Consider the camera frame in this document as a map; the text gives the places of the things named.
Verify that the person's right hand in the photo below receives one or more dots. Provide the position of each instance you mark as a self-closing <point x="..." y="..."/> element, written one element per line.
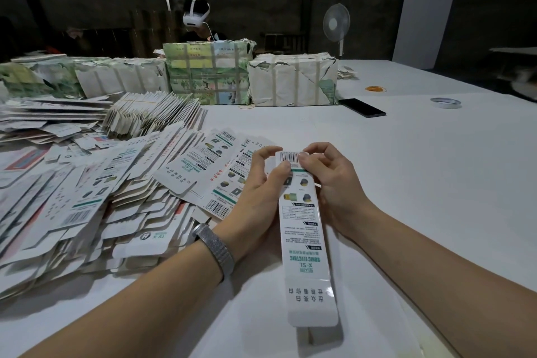
<point x="336" y="186"/>

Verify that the person's left hand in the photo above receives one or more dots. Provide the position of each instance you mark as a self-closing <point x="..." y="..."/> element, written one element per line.
<point x="256" y="202"/>

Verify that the toothbrush carton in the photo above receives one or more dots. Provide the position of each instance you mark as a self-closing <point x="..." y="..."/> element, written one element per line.
<point x="309" y="278"/>

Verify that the fanned stack of white cartons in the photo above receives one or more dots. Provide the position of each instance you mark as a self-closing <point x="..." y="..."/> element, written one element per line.
<point x="151" y="113"/>

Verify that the pile of cartons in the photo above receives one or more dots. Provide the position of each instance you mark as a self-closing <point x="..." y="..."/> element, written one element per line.
<point x="96" y="194"/>

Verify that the person's right forearm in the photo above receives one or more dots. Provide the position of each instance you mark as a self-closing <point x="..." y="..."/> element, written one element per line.
<point x="453" y="282"/>

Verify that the person's left forearm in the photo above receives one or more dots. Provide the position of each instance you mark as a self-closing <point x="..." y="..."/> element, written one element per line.
<point x="126" y="307"/>

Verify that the grey band wristwatch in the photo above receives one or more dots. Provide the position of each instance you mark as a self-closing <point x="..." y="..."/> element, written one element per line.
<point x="216" y="249"/>

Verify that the black smartphone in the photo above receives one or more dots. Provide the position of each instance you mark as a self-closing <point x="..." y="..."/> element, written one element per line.
<point x="361" y="107"/>

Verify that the small orange tape roll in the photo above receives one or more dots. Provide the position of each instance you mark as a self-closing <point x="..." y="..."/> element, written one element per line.
<point x="374" y="88"/>

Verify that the small white paper stack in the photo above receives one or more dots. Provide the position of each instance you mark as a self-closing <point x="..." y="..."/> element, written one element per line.
<point x="347" y="72"/>

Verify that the white tape roll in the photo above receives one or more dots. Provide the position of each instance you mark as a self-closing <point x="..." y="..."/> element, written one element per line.
<point x="433" y="103"/>

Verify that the green printed wrapped bundle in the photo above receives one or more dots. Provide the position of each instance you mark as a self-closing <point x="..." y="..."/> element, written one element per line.
<point x="210" y="72"/>

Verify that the dark wooden chair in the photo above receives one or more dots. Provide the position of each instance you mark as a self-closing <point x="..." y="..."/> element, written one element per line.
<point x="281" y="41"/>

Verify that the white standing fan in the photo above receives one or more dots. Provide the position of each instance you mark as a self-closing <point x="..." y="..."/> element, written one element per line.
<point x="336" y="21"/>

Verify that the white board panel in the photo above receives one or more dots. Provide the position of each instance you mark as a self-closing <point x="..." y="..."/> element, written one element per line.
<point x="428" y="14"/>

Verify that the row of white wrapped bundles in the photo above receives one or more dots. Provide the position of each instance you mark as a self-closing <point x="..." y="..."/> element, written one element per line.
<point x="88" y="77"/>

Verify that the cluttered side table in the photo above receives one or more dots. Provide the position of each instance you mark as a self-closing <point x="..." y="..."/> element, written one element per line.
<point x="516" y="72"/>

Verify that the white head-mounted camera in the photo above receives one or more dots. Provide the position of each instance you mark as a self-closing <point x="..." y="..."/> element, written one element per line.
<point x="195" y="16"/>

